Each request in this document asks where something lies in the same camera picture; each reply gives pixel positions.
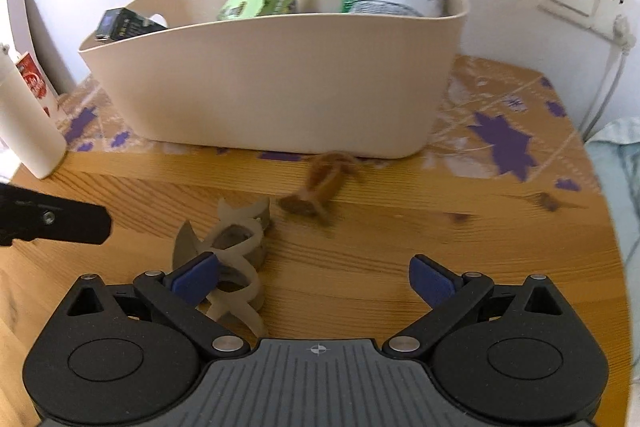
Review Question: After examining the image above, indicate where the grey hair claw clip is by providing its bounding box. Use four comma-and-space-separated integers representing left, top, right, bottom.
172, 221, 268, 338
210, 198, 273, 268

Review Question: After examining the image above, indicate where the wooden desktop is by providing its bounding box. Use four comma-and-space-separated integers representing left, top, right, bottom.
0, 149, 631, 427

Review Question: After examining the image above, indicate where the white bottle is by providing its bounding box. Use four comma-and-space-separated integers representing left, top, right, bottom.
0, 42, 68, 180

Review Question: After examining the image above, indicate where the red white carton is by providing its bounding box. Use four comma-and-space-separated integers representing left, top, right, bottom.
15, 51, 61, 118

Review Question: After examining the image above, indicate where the light blue cloth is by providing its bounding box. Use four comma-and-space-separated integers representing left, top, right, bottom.
584, 117, 640, 268

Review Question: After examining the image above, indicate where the white board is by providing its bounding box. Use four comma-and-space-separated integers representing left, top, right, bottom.
5, 0, 78, 95

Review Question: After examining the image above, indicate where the white power plug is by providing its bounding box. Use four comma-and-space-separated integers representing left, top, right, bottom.
611, 14, 636, 50

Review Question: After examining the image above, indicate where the brown purple patterned tablecloth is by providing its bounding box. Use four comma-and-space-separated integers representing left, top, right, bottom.
52, 54, 603, 195

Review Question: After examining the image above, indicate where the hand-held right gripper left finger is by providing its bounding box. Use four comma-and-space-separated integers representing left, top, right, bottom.
62, 253, 250, 355

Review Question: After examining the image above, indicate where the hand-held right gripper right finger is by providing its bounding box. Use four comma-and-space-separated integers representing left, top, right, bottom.
382, 254, 566, 354

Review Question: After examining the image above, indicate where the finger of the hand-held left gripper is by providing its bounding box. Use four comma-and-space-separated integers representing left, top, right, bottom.
0, 183, 112, 248

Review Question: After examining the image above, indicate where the beige plastic storage bin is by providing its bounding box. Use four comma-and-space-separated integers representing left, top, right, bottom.
78, 0, 469, 158

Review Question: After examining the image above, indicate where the brown hair claw clip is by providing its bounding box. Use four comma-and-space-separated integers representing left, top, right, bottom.
277, 150, 362, 228

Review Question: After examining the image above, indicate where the white power cable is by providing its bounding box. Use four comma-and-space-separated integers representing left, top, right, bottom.
580, 47, 630, 140

